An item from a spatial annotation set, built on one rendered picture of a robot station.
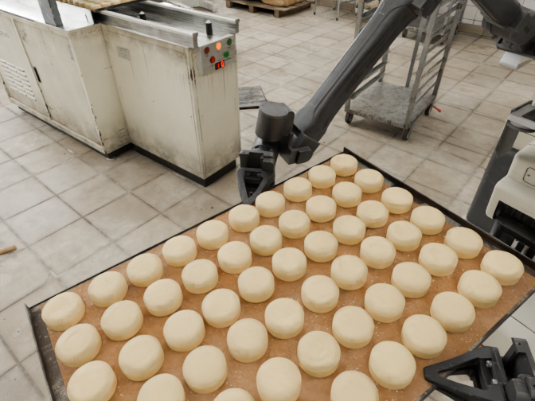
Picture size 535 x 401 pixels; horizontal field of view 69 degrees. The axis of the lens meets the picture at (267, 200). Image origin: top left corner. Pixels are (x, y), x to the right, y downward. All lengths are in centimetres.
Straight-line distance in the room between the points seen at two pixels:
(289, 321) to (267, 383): 8
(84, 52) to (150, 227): 103
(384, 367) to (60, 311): 41
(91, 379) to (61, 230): 186
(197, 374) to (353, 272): 24
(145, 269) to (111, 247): 154
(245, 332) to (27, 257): 185
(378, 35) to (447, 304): 50
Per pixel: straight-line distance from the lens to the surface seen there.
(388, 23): 82
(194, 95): 205
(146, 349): 52
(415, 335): 52
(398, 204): 67
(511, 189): 135
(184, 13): 239
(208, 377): 48
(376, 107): 306
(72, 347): 55
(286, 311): 51
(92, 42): 250
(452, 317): 54
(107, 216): 233
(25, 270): 220
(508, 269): 62
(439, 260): 60
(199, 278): 56
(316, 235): 60
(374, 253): 58
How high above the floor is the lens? 143
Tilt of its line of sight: 39 degrees down
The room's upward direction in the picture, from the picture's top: straight up
